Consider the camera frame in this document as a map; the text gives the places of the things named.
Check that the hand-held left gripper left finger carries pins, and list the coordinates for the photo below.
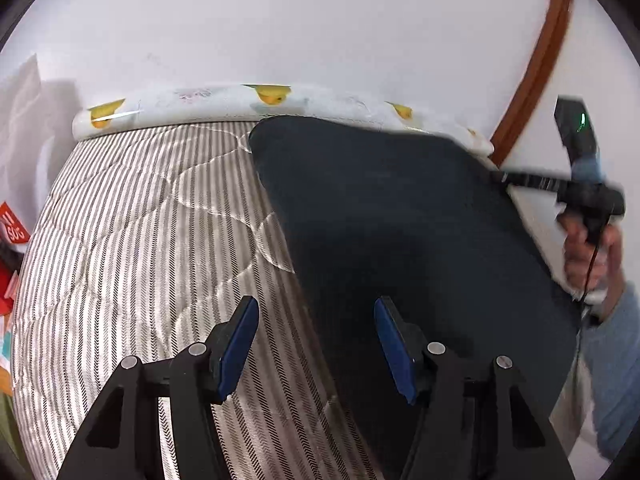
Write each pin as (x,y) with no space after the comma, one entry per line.
(237,345)

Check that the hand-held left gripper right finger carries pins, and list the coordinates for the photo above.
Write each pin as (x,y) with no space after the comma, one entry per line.
(395,350)

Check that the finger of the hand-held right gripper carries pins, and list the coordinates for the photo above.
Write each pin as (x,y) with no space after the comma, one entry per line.
(530,181)

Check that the black garment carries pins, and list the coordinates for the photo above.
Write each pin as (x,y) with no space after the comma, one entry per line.
(400,220)

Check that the person's right forearm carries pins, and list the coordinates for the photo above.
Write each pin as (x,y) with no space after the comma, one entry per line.
(617,360)

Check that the person's right hand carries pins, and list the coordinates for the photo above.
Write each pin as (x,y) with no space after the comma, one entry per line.
(577,255)

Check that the striped quilted mattress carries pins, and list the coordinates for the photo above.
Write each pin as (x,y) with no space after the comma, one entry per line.
(150,240)

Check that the teal and white box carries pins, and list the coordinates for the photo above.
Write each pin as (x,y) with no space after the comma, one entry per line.
(6,340)

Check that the small red packet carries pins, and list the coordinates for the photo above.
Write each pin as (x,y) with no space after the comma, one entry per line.
(12,290)

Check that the olive green cloth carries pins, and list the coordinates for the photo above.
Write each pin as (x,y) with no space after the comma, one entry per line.
(6,425)

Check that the duck print bed bumper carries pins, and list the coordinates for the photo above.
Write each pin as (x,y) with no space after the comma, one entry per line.
(200,102)

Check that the white plastic shopping bag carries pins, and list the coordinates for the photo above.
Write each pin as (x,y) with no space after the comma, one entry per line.
(25,135)

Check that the brown wooden door frame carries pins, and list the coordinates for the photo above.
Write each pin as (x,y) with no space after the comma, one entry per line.
(537,70)

